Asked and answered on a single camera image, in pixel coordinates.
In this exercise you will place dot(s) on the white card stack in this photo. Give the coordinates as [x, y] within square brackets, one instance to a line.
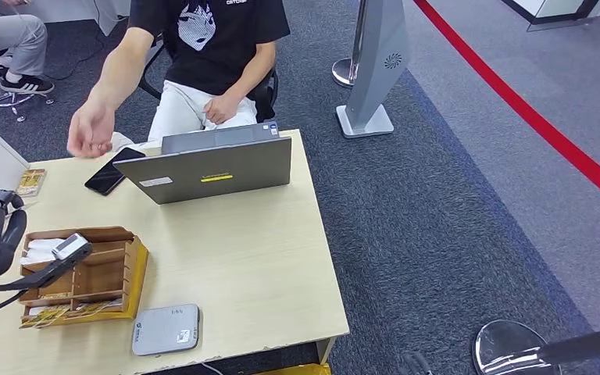
[38, 248]

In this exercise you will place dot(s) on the grey laptop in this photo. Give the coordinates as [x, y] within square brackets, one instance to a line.
[212, 173]

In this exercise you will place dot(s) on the person in grey trousers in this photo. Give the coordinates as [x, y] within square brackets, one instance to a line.
[15, 36]

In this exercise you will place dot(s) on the yellow patterned card sleeves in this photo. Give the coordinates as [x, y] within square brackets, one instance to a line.
[46, 316]

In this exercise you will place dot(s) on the white display counter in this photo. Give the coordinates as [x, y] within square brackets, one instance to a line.
[546, 8]

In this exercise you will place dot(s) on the person's right hand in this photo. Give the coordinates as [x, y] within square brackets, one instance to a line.
[90, 129]

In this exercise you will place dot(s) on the black smartphone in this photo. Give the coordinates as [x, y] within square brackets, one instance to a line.
[108, 173]

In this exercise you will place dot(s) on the small yellow printed card pack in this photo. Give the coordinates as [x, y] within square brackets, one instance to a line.
[32, 182]

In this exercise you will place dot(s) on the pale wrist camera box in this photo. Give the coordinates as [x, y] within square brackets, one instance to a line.
[69, 246]

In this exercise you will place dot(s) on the black office chair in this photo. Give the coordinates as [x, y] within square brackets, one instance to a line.
[264, 96]

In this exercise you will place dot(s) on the person in black shirt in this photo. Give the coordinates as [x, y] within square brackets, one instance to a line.
[227, 52]

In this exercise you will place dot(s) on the chrome base stool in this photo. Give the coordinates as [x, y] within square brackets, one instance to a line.
[5, 98]

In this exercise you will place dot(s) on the person's left hand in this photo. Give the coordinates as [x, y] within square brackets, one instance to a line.
[222, 108]

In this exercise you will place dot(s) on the chrome stanchion post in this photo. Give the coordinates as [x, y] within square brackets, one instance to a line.
[342, 70]

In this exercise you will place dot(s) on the yellow cardboard box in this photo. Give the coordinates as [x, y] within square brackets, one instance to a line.
[140, 274]

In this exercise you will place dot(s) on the grey card reader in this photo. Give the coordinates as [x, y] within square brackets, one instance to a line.
[164, 331]

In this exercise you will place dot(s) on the red barrier belt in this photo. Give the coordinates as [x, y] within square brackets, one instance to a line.
[512, 98]

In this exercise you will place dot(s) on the yellow box under desk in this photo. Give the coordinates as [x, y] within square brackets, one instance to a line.
[300, 370]

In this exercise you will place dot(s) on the silver kiosk stand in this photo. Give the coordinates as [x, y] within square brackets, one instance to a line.
[377, 62]

